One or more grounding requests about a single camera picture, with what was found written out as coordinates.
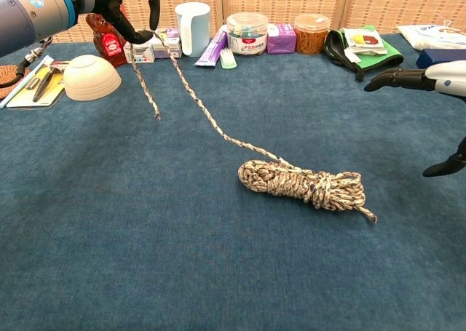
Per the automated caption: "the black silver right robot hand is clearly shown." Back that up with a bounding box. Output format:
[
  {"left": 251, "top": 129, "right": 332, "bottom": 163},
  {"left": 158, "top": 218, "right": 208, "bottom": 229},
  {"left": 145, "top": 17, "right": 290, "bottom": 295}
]
[{"left": 363, "top": 60, "right": 466, "bottom": 178}]

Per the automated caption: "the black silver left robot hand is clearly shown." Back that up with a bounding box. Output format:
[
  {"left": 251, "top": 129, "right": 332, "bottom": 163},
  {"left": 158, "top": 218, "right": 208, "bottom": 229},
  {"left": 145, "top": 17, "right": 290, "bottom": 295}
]
[{"left": 74, "top": 0, "right": 161, "bottom": 45}]

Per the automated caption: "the camouflage braided rope bundle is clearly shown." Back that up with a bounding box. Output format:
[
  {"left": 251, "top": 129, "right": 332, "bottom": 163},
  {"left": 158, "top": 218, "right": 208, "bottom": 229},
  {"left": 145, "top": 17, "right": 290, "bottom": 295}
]
[{"left": 129, "top": 28, "right": 379, "bottom": 225}]

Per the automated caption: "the navy blue box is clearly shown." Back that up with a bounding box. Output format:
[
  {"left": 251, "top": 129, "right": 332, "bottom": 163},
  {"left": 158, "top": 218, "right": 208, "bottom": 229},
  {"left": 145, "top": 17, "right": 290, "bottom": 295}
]
[{"left": 416, "top": 48, "right": 466, "bottom": 70}]

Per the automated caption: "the honey bear bottle yellow cap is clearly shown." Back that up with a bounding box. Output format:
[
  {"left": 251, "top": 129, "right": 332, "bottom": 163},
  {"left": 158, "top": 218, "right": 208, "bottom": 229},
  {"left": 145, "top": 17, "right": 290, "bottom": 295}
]
[{"left": 85, "top": 12, "right": 127, "bottom": 68}]

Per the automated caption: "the white printed food bag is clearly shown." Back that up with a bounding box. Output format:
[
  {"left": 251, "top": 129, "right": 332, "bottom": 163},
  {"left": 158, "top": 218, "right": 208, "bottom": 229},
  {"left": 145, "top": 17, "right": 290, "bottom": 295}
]
[{"left": 395, "top": 22, "right": 466, "bottom": 51}]

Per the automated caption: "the white and purple small box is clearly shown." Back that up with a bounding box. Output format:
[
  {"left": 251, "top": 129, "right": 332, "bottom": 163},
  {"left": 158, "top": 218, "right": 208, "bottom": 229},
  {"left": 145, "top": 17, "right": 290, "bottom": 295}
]
[{"left": 152, "top": 27, "right": 182, "bottom": 60}]

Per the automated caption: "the green pouch black trim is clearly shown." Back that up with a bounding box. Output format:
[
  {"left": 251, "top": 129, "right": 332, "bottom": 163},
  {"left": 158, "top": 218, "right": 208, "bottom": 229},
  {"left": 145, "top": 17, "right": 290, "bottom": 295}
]
[{"left": 323, "top": 24, "right": 405, "bottom": 82}]

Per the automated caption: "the cream upturned bowl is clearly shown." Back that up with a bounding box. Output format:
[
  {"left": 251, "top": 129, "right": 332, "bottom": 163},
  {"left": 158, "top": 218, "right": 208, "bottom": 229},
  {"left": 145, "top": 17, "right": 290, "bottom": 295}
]
[{"left": 63, "top": 54, "right": 122, "bottom": 102}]

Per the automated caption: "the white snack packet red yellow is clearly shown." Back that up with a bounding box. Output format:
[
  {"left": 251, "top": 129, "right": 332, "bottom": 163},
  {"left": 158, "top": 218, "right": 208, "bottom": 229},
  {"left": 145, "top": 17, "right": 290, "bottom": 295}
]
[{"left": 343, "top": 28, "right": 388, "bottom": 63}]

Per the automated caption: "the purple toothpaste tube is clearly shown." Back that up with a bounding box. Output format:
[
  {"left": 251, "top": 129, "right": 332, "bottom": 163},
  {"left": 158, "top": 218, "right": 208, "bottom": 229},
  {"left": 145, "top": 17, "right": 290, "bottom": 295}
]
[{"left": 194, "top": 24, "right": 229, "bottom": 68}]

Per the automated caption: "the razor in yellow blister pack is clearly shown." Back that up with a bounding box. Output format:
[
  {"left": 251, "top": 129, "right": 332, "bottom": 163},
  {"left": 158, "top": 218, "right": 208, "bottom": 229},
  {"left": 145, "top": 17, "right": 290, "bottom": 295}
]
[{"left": 6, "top": 60, "right": 70, "bottom": 109}]

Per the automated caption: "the small green white pack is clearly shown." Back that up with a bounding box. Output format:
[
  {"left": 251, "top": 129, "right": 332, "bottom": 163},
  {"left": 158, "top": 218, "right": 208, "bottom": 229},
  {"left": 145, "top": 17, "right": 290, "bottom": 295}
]
[{"left": 218, "top": 47, "right": 238, "bottom": 70}]

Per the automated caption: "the light blue packaged toothbrush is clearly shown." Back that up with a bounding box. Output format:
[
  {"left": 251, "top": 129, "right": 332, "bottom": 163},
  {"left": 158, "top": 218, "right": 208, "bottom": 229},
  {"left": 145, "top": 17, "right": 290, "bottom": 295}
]
[{"left": 0, "top": 55, "right": 54, "bottom": 110}]

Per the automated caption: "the clear jar of binder clips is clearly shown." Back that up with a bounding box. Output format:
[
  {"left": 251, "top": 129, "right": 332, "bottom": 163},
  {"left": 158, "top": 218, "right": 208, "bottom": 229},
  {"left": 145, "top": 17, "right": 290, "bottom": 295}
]
[{"left": 226, "top": 12, "right": 269, "bottom": 56}]

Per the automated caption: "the round woven rattan coaster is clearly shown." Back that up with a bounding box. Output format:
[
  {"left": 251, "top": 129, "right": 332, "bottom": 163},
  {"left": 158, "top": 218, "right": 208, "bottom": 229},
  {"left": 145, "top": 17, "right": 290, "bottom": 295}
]
[{"left": 0, "top": 64, "right": 32, "bottom": 100}]

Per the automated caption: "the clear jar of rubber bands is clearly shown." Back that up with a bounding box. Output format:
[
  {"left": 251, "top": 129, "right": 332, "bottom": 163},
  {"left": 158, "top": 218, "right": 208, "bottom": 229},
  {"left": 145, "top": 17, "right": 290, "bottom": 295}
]
[{"left": 293, "top": 13, "right": 331, "bottom": 55}]

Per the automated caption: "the bamboo folding screen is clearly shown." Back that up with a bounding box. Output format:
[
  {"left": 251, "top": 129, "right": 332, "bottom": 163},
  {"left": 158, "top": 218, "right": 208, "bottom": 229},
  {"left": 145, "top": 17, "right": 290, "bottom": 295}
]
[{"left": 50, "top": 0, "right": 466, "bottom": 44}]

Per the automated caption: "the purple tissue box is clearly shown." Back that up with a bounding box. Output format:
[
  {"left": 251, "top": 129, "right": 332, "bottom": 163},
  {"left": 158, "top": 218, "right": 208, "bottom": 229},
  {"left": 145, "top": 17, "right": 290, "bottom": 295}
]
[{"left": 266, "top": 23, "right": 297, "bottom": 55}]

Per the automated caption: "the blue carpet table cover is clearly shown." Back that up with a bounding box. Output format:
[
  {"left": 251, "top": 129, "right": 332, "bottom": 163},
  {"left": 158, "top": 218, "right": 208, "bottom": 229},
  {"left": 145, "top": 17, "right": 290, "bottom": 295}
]
[{"left": 0, "top": 32, "right": 466, "bottom": 331}]

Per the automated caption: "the white measuring cup with handle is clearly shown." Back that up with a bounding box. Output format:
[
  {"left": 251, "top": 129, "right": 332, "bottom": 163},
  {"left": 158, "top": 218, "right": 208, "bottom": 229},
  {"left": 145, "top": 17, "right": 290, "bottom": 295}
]
[{"left": 174, "top": 1, "right": 212, "bottom": 58}]

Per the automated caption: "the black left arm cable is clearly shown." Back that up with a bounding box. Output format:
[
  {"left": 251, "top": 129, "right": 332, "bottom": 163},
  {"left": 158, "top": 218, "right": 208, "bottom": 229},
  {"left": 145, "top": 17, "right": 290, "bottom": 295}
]
[{"left": 0, "top": 36, "right": 54, "bottom": 89}]

